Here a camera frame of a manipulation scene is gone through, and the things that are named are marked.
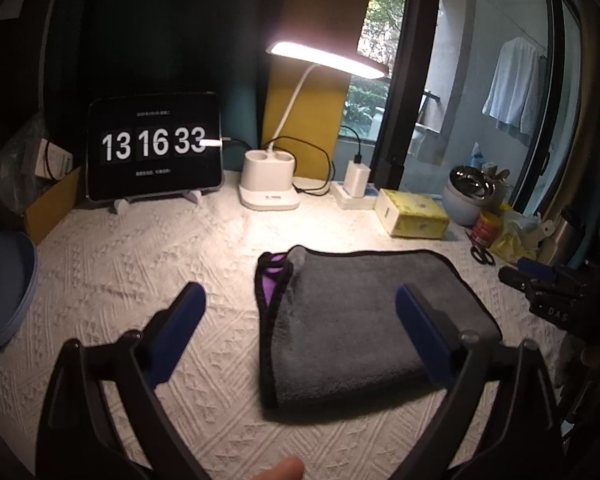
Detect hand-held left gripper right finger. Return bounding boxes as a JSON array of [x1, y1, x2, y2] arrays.
[[395, 283, 568, 480]]

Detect white power strip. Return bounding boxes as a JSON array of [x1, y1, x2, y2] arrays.
[[329, 180, 382, 211]]

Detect hanging white shirt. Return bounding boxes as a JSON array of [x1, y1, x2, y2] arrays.
[[481, 36, 549, 149]]

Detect white pot with steel bowl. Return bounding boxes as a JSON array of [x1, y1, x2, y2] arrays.
[[441, 165, 497, 227]]

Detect brown cardboard box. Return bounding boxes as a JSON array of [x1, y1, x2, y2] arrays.
[[22, 165, 87, 247]]

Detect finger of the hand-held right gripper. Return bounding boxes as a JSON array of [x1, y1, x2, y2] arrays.
[[516, 257, 557, 282], [498, 266, 538, 295]]

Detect tablet showing flip clock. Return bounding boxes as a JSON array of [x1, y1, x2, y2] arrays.
[[85, 92, 226, 204]]

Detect white knitted table cover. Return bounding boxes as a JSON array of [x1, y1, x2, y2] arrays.
[[0, 170, 571, 480]]

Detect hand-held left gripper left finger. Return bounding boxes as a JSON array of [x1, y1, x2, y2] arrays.
[[35, 281, 216, 480]]

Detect small white box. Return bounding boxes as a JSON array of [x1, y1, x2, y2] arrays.
[[34, 138, 76, 179]]

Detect black scissors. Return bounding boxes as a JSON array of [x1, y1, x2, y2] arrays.
[[464, 229, 496, 267]]

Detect person's left hand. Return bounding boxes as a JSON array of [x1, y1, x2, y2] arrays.
[[251, 455, 307, 480]]

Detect black charger cable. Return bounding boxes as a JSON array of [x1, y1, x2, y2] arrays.
[[339, 125, 365, 166]]

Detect grey towel with purple underside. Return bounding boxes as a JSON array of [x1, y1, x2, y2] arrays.
[[254, 245, 504, 411]]

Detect white desk lamp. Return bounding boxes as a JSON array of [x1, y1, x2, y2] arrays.
[[238, 40, 387, 212]]

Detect blue plastic basin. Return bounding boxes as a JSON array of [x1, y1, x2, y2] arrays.
[[0, 232, 39, 354]]

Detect red jar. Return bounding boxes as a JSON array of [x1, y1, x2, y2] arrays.
[[470, 210, 502, 249]]

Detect yellow plastic bag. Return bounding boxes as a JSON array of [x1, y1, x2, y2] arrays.
[[489, 204, 542, 264]]

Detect white tablet stand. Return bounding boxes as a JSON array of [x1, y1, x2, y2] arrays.
[[109, 187, 204, 214]]

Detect yellow tissue box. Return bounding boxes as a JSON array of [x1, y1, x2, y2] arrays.
[[374, 188, 451, 240]]

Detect white charger plug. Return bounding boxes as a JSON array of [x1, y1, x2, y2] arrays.
[[343, 160, 369, 199]]

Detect black lamp cable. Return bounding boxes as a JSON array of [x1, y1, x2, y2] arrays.
[[260, 135, 332, 197]]

